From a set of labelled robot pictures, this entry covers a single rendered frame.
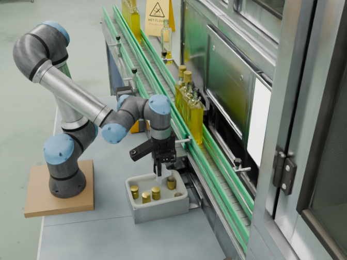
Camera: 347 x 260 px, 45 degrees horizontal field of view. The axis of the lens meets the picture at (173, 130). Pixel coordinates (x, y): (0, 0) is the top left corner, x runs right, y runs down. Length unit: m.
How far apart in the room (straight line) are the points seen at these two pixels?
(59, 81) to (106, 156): 0.66
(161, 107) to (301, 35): 0.92
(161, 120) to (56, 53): 0.44
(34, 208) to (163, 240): 0.53
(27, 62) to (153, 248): 0.78
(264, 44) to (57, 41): 0.71
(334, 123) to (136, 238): 1.17
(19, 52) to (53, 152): 0.40
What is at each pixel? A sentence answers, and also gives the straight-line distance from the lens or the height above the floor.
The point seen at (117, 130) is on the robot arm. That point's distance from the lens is 1.36.
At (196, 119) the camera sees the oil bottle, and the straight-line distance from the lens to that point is 1.73.
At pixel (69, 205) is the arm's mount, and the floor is 0.78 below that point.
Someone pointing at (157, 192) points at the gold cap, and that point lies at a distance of 1.68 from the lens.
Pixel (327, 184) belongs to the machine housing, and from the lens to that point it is 0.58.
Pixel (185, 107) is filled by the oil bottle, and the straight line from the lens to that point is 1.77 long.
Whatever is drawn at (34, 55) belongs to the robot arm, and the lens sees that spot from 1.44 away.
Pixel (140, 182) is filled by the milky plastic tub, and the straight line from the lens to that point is 1.72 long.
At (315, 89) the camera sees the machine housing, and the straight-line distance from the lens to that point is 0.55.
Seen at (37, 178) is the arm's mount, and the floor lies 0.79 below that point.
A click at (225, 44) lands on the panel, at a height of 1.32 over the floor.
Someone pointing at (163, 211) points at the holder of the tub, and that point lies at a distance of 1.64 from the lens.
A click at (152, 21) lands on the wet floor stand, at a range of 5.13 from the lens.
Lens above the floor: 1.96
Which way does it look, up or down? 35 degrees down
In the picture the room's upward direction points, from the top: straight up
